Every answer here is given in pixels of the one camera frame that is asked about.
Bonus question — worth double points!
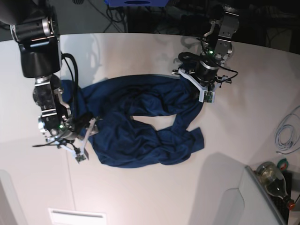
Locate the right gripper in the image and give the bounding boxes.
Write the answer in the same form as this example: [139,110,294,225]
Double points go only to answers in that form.
[58,112,93,142]

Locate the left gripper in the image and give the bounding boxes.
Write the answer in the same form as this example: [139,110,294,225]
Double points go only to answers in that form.
[187,61,218,87]

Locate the dark blue t-shirt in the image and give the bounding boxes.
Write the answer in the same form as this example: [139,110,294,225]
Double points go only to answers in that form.
[75,75,204,168]

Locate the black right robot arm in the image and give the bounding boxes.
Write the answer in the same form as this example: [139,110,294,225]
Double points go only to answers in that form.
[0,0,93,145]

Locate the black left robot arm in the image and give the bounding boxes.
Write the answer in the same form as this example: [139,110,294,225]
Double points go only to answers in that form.
[178,4,239,90]

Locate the blue box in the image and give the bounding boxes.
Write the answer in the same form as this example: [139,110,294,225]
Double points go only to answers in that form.
[105,0,169,7]

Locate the green tape roll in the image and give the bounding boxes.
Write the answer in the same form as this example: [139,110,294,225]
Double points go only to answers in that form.
[277,158,289,171]

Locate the clear plastic bottle red cap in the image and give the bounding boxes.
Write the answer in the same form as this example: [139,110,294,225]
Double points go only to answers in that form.
[256,162,296,210]

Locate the black cables on floor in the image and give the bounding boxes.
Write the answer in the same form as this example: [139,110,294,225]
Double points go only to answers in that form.
[103,4,128,33]

